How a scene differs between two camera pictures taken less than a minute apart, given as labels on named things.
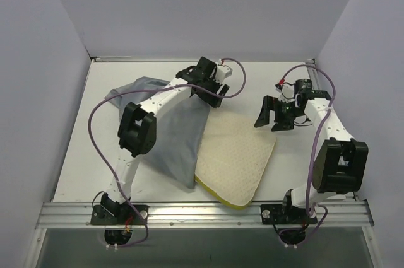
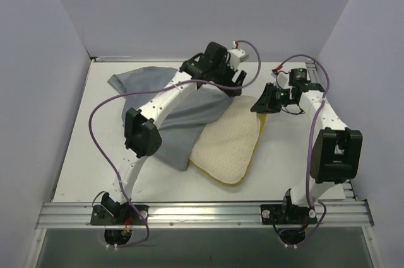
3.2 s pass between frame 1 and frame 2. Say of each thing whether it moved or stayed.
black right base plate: stayed
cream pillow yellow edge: moved
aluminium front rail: stayed
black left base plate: stayed
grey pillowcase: moved
